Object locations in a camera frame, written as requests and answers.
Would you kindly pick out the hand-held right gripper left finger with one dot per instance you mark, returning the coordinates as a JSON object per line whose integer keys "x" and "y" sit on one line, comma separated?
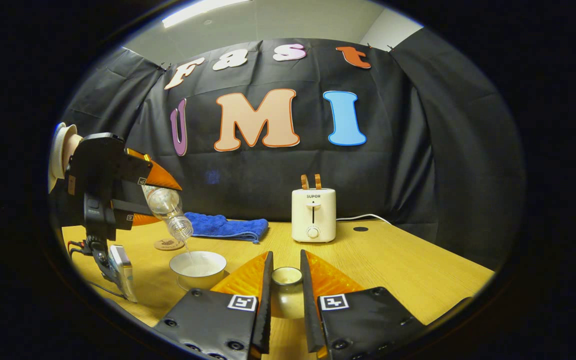
{"x": 266, "y": 310}

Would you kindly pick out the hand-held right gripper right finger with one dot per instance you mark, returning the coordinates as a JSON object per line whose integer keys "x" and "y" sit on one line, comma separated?
{"x": 308, "y": 310}

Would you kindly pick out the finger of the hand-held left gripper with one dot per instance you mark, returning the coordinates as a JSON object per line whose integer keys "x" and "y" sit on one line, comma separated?
{"x": 160, "y": 177}
{"x": 130, "y": 210}

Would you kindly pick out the cream teacup lid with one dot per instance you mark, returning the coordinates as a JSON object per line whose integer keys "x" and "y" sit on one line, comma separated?
{"x": 287, "y": 300}

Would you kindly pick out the clear water bottle orange label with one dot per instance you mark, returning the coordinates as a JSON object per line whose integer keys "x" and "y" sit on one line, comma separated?
{"x": 168, "y": 207}

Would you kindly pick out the round brown coaster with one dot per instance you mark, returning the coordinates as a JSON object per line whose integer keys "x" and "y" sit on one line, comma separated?
{"x": 165, "y": 245}

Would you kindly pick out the cream teacup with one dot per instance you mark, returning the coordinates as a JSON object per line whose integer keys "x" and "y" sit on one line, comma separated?
{"x": 195, "y": 275}

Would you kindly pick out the blue folded towel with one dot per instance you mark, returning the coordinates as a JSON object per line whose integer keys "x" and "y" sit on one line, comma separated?
{"x": 225, "y": 227}

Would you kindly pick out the white toaster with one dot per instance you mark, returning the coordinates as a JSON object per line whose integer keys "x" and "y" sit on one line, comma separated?
{"x": 313, "y": 220}

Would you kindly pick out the bread slice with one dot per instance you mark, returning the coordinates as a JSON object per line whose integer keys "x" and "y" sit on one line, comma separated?
{"x": 318, "y": 181}
{"x": 305, "y": 182}

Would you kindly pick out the black backdrop cloth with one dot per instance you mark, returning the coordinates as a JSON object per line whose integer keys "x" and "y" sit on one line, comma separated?
{"x": 393, "y": 175}

